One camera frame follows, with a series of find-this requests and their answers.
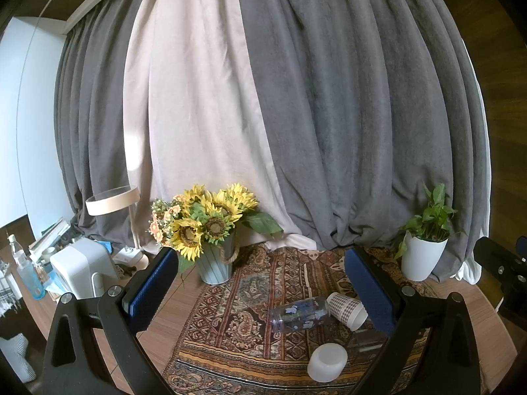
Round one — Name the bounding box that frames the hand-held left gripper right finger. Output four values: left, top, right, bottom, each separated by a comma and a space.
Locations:
344, 246, 482, 395

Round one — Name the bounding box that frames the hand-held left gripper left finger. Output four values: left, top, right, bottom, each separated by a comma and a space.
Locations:
42, 246, 180, 395

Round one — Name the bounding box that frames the checkered paper cup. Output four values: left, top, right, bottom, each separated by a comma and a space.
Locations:
326, 292, 369, 331

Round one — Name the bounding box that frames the white plant pot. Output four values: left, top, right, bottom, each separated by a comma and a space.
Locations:
401, 230, 450, 282

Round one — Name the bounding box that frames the light blue metal bucket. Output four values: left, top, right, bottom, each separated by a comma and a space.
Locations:
194, 230, 240, 285

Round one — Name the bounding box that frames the white appliance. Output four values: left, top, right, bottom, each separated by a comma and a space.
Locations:
50, 239, 118, 299

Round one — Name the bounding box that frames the clear plastic bottle blue print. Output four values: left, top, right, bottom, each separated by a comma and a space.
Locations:
268, 296, 332, 334

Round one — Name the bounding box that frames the white round desk lamp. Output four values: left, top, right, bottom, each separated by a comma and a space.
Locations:
86, 186, 150, 270

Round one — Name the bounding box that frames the sunflower bouquet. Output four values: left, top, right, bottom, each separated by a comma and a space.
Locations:
148, 183, 285, 274

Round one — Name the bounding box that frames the green potted plant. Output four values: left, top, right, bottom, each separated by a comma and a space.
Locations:
394, 183, 467, 261

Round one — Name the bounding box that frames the patterned table runner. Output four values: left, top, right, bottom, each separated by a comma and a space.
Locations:
162, 244, 443, 395

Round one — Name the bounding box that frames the stack of books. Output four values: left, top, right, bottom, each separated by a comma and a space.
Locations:
28, 216, 75, 262

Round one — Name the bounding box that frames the clear glass bottle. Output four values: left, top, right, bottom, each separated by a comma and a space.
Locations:
7, 234, 46, 300

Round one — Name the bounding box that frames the striped cloth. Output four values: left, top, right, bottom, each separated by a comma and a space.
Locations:
0, 334, 38, 383

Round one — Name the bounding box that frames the beige curtain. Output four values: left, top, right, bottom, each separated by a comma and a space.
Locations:
123, 0, 318, 256

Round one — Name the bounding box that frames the grey curtain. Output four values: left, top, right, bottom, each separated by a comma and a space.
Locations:
53, 0, 492, 284

